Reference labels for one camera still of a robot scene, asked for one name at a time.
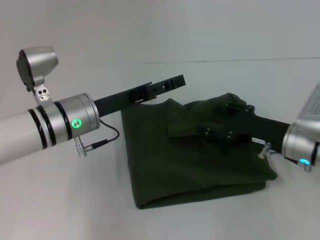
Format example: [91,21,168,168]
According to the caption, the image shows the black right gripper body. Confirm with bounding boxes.
[231,106,292,152]

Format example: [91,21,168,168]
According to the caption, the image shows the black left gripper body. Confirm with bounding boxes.
[93,81,154,118]

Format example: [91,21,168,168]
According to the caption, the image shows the dark green printed t-shirt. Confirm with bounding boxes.
[119,92,279,210]

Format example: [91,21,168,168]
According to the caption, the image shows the silver elbow cable connector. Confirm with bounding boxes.
[258,141,273,159]

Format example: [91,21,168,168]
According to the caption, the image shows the dark red thin cable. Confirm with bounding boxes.
[98,119,121,144]

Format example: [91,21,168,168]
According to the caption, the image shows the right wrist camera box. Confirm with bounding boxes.
[294,83,320,123]

